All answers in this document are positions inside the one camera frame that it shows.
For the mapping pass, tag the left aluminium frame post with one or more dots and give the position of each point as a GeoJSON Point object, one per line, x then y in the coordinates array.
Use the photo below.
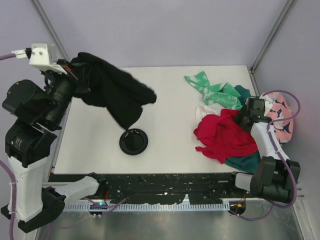
{"type": "Point", "coordinates": [49, 28]}

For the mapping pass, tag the red cloth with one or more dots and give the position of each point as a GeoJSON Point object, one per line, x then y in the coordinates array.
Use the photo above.
{"type": "Point", "coordinates": [222, 138]}

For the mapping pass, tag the green white tie-dye cloth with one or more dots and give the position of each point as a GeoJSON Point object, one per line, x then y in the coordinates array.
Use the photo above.
{"type": "Point", "coordinates": [222, 93]}

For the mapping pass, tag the black front mounting rail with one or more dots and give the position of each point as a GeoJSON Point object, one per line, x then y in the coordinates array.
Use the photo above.
{"type": "Point", "coordinates": [169, 189]}

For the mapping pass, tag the black cloth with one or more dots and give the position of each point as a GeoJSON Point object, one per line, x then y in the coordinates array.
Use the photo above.
{"type": "Point", "coordinates": [112, 88]}

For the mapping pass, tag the aluminium frame post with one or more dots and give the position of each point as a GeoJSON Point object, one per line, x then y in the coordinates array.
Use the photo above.
{"type": "Point", "coordinates": [280, 20]}
{"type": "Point", "coordinates": [49, 28]}

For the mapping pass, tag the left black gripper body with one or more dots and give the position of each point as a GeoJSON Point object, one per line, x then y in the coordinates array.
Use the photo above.
{"type": "Point", "coordinates": [75, 83]}

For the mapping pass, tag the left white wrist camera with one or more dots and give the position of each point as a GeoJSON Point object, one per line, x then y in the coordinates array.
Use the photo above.
{"type": "Point", "coordinates": [42, 56]}

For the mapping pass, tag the pink patterned cloth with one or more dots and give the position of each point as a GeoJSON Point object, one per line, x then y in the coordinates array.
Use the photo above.
{"type": "Point", "coordinates": [277, 108]}

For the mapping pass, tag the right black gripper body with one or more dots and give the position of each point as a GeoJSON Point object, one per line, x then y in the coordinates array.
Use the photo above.
{"type": "Point", "coordinates": [253, 110]}

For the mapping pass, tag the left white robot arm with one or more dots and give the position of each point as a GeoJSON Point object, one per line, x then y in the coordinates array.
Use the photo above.
{"type": "Point", "coordinates": [39, 113]}

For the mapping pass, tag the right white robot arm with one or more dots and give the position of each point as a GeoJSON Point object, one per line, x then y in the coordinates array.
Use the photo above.
{"type": "Point", "coordinates": [275, 178]}

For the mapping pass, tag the black plate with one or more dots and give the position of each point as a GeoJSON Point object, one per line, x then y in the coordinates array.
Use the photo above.
{"type": "Point", "coordinates": [133, 141]}

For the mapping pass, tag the white slotted cable duct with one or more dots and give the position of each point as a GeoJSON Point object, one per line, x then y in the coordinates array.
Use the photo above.
{"type": "Point", "coordinates": [185, 206]}

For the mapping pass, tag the dark teal cloth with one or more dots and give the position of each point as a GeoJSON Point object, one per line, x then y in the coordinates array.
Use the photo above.
{"type": "Point", "coordinates": [250, 162]}

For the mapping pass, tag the right aluminium frame post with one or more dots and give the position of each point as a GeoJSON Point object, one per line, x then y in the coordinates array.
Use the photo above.
{"type": "Point", "coordinates": [280, 20]}

